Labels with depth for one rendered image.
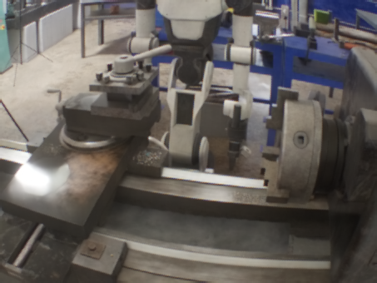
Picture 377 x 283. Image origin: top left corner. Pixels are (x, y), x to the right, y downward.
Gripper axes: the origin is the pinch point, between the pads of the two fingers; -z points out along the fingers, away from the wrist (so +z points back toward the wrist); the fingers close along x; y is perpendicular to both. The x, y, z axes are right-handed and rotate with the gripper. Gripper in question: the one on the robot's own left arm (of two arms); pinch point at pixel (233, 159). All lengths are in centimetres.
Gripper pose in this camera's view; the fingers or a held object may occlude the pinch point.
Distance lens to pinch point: 180.9
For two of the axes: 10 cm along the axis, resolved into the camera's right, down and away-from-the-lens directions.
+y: 9.7, 1.4, -2.2
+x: -2.5, 3.2, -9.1
